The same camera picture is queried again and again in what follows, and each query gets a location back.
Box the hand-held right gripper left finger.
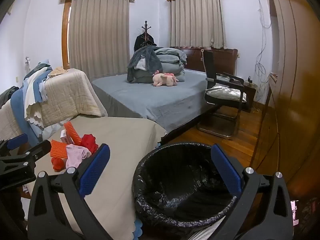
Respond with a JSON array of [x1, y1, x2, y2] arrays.
[[27, 144, 118, 240]]

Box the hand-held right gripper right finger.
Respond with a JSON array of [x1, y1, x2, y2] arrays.
[[211, 144, 293, 240]]

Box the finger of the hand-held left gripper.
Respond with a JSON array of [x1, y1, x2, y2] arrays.
[[0, 133, 28, 155], [0, 140, 52, 167]]

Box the orange foam net sleeve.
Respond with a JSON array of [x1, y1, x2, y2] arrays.
[[64, 122, 82, 144], [50, 140, 68, 159]]

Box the red plastic bag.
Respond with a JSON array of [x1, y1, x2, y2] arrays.
[[51, 157, 66, 172]]

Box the pink cloth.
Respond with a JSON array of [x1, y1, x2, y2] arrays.
[[65, 144, 92, 169]]

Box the red knit glove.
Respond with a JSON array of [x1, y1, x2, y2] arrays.
[[80, 134, 98, 154]]

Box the pink and white box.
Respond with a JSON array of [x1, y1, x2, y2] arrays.
[[60, 129, 74, 145]]

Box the black-lined trash bin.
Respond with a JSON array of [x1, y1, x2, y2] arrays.
[[132, 142, 244, 240]]

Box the beige covered table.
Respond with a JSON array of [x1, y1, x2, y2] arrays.
[[22, 116, 167, 240]]

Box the cream scalloped blanket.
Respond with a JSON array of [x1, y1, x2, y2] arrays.
[[24, 72, 50, 130]]

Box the dark grey cloth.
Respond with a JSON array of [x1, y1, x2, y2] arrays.
[[0, 86, 20, 108]]

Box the silver seat cushion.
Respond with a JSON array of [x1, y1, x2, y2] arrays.
[[205, 85, 247, 103]]

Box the light blue blanket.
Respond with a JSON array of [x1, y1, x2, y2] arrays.
[[24, 59, 53, 90]]

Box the dark wooden nightstand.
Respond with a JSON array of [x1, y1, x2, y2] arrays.
[[241, 81, 257, 113]]

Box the tan cloth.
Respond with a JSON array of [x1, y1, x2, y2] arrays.
[[49, 66, 68, 77]]

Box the bed with grey sheet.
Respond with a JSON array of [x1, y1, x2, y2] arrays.
[[91, 69, 225, 133]]

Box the folded olive blanket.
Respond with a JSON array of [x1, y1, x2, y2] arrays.
[[132, 68, 163, 84]]

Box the black cantilever chair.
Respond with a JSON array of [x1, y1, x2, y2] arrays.
[[197, 49, 247, 140]]

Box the pink plush pig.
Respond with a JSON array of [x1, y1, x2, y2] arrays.
[[152, 70, 179, 87]]

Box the wooden wardrobe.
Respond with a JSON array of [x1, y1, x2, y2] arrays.
[[250, 0, 320, 205]]

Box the white cloth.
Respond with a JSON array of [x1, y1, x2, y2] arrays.
[[136, 56, 148, 71]]

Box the wooden headboard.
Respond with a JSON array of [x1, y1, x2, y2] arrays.
[[170, 46, 238, 78]]

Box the folded grey duvet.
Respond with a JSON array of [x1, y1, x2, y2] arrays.
[[154, 47, 188, 83]]

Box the dark grey fleece blanket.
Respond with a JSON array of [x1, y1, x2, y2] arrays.
[[127, 45, 163, 83]]

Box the wide beige curtain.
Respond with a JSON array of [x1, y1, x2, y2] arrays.
[[69, 0, 130, 79]]

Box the dark jacket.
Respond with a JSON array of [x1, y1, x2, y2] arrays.
[[134, 34, 154, 52]]

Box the wooden coat rack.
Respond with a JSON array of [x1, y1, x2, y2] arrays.
[[140, 20, 154, 48]]

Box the narrow beige curtain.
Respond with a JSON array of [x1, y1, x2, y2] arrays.
[[171, 0, 227, 49]]

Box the wooden window frame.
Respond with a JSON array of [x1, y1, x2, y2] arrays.
[[62, 1, 72, 70]]

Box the hanging wall cables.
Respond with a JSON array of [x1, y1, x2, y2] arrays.
[[254, 0, 273, 98]]

